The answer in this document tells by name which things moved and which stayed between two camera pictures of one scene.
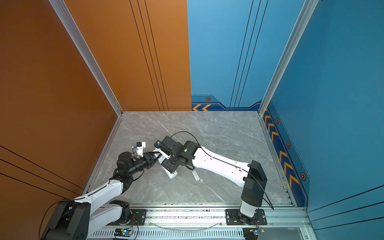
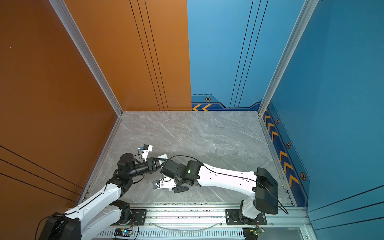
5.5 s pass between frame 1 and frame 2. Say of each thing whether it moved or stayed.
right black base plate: stayed
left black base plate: stayed
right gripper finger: moved
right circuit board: stayed
